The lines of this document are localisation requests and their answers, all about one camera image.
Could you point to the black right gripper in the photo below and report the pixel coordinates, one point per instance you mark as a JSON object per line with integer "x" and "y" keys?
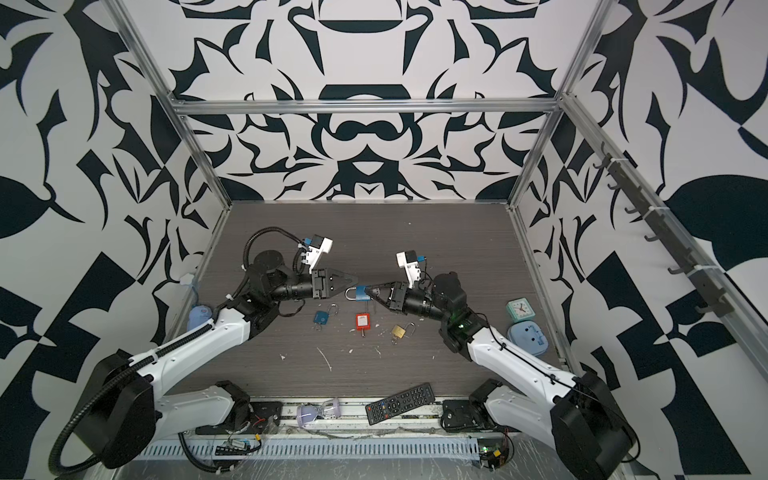
{"x": 400, "y": 295}

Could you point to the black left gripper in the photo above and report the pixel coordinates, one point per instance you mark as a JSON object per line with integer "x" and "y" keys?
{"x": 322, "y": 287}

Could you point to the blue padlock with key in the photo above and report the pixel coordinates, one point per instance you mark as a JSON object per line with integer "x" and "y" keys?
{"x": 357, "y": 293}

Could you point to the brass padlock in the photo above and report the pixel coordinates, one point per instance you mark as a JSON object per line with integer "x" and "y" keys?
{"x": 400, "y": 333}

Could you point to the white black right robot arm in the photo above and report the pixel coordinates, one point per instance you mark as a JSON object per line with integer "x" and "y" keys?
{"x": 577, "y": 416}

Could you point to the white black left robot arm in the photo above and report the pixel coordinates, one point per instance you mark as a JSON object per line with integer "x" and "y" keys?
{"x": 127, "y": 403}

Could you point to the red safety padlock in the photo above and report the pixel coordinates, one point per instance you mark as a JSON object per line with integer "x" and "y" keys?
{"x": 363, "y": 318}

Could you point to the small dark blue padlock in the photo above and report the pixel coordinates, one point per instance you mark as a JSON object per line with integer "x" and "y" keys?
{"x": 322, "y": 317}

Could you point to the black remote control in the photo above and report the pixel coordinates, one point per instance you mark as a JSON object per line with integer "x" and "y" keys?
{"x": 399, "y": 404}

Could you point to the clear safety glasses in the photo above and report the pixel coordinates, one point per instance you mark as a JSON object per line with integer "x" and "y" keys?
{"x": 327, "y": 410}

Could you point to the teal alarm clock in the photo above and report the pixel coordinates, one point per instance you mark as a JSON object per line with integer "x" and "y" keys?
{"x": 520, "y": 310}

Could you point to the light blue round device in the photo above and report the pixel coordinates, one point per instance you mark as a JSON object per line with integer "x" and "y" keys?
{"x": 528, "y": 336}

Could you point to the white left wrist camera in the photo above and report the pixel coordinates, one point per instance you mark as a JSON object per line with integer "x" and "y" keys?
{"x": 313, "y": 249}

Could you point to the light blue device left wall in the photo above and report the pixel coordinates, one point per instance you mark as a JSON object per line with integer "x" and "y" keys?
{"x": 198, "y": 316}

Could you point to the white slotted cable duct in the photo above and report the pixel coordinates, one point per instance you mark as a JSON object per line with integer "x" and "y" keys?
{"x": 341, "y": 449}

